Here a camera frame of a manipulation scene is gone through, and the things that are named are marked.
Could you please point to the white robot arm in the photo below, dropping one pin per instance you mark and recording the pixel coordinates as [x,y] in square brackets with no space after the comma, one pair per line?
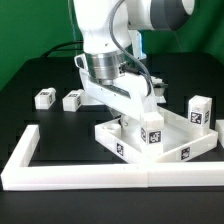
[109,69]

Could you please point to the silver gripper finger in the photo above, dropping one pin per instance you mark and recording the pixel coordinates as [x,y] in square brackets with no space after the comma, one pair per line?
[124,121]

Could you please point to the white square tabletop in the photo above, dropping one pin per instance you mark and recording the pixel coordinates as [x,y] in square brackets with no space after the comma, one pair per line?
[178,141]

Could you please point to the white L-shaped obstacle fixture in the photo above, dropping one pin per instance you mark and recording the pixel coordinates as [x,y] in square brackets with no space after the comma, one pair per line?
[18,175]

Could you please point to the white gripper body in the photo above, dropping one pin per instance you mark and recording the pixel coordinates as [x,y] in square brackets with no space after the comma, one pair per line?
[128,94]

